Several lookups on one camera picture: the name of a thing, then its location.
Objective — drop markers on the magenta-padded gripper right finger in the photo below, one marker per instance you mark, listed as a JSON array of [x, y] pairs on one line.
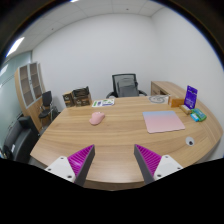
[[166, 165]]

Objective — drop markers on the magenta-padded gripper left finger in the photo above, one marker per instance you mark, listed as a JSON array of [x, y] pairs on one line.
[[61, 166]]

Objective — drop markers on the pink computer mouse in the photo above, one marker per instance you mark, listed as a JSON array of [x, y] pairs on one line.
[[97, 118]]

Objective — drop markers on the pink-blue gradient mouse pad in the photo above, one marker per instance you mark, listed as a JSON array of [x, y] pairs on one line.
[[163, 121]]

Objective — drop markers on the black leather armchair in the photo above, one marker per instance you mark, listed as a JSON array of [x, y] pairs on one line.
[[18, 140]]

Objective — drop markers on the small blue box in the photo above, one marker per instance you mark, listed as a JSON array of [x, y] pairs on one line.
[[194, 117]]

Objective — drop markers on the small tan box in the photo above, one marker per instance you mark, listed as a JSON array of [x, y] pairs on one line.
[[185, 109]]

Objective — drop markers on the green flat package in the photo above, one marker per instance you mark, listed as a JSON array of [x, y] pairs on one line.
[[200, 114]]

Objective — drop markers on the orange-brown small box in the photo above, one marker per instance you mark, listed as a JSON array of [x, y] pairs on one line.
[[176, 101]]

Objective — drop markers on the brown cardboard box white logo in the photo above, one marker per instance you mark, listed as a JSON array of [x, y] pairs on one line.
[[68, 99]]

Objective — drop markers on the large brown cardboard box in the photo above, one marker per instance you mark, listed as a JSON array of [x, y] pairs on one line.
[[83, 101]]

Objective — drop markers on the small black visitor chair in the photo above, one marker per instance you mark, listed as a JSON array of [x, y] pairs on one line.
[[46, 98]]

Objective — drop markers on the purple hanging package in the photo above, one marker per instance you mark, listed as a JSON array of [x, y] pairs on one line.
[[190, 96]]

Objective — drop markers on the white printed sticker sheet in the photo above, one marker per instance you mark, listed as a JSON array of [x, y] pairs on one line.
[[103, 103]]

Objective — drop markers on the black cardboard box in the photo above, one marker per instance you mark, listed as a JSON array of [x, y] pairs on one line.
[[81, 91]]

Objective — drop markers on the wooden glass-door shelf unit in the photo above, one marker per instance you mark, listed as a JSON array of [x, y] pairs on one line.
[[28, 96]]

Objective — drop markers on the wooden side desk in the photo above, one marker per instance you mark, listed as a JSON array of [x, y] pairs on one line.
[[163, 87]]

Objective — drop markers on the grey backpack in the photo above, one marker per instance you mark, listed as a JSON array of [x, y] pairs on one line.
[[128, 87]]

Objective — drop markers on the black mesh office chair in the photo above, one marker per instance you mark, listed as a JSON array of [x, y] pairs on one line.
[[115, 83]]

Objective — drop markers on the long ceiling light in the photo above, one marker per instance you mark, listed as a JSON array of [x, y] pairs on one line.
[[15, 46]]

